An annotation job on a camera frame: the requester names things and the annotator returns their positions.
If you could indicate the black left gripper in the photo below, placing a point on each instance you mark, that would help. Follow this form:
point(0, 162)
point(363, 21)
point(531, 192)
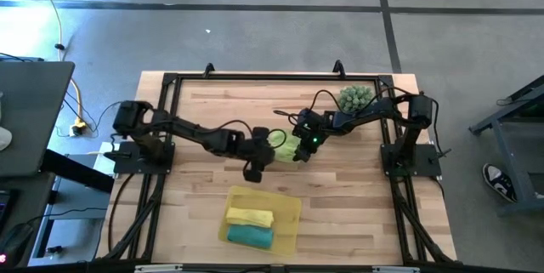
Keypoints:
point(257, 149)

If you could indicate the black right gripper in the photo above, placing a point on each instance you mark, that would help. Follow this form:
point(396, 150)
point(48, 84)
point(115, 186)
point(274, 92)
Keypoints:
point(310, 130)

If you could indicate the green microfiber towel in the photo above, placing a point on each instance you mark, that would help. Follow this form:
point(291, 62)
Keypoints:
point(287, 147)

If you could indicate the yellow microfiber towel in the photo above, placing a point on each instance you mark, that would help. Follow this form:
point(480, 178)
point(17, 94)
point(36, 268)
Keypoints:
point(251, 217)

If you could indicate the yellow translucent plastic basket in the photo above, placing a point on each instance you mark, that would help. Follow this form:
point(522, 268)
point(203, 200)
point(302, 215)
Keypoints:
point(289, 209)

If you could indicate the teal microfiber towel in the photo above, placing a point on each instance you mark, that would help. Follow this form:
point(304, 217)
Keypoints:
point(251, 237)

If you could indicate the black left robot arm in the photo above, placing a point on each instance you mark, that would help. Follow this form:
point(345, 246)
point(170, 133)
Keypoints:
point(191, 130)

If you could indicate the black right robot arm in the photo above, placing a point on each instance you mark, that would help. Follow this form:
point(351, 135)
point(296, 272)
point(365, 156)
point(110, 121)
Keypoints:
point(374, 113)

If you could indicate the potted green succulent plant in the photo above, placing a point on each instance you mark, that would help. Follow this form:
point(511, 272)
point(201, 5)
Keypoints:
point(355, 96)

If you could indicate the yellow power strip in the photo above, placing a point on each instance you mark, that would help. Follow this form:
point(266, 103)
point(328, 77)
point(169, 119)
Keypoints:
point(77, 127)

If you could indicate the black desk crossbar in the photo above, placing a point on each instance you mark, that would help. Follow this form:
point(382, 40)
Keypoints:
point(76, 173)

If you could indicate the grey low cabinet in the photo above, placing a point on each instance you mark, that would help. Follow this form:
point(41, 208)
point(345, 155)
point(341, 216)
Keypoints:
point(81, 205)

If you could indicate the person's shoe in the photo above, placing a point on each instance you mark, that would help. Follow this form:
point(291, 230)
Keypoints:
point(499, 181)

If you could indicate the grey metal cart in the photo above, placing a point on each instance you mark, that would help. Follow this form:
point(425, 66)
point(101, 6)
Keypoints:
point(510, 137)

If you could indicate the dark grey desk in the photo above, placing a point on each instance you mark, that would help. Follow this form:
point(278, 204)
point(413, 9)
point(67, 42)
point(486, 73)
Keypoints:
point(34, 111)

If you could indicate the white computer mouse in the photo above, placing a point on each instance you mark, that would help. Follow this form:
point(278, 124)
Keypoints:
point(3, 139)

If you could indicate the black computer mouse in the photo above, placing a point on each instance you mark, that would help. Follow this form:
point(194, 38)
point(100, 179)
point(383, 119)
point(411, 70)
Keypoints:
point(15, 239)

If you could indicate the black aluminium table frame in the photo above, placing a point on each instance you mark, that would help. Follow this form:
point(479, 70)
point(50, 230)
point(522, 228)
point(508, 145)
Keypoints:
point(276, 77)

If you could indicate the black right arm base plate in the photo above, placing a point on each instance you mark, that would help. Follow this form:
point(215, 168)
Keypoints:
point(425, 166)

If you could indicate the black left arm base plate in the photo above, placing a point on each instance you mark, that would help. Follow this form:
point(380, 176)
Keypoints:
point(127, 164)

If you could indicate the silver metal bracket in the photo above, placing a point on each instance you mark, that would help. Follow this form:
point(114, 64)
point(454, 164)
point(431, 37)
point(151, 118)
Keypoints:
point(395, 269)
point(157, 269)

